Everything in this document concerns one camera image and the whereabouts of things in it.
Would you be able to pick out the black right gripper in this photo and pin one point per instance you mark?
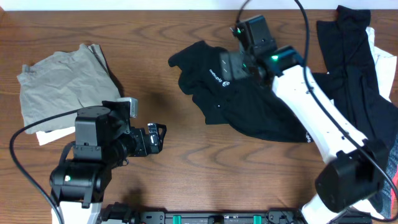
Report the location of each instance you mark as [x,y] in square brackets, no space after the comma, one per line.
[235,56]

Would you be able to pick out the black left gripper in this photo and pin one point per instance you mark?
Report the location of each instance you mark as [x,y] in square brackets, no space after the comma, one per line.
[149,142]

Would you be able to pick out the black logo t-shirt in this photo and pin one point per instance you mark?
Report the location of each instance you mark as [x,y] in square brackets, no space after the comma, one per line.
[248,107]

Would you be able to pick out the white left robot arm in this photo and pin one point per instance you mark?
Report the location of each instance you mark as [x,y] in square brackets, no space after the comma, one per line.
[104,141]

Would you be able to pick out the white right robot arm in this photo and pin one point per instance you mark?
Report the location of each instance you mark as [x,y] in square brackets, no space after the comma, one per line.
[353,163]

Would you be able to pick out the folded beige t-shirt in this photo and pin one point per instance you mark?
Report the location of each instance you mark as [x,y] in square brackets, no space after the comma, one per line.
[65,81]

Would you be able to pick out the folded white garment under beige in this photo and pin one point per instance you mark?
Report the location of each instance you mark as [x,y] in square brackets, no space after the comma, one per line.
[45,138]

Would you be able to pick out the black garment in pile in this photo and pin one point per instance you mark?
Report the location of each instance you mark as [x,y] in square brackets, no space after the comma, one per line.
[351,80]

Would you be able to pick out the white garment in pile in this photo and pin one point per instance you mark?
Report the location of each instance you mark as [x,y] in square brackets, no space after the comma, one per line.
[385,64]

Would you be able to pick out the grey red garment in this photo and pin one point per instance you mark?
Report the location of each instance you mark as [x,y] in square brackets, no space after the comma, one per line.
[387,193]

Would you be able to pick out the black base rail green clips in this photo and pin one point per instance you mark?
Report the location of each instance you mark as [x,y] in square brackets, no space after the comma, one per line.
[202,217]

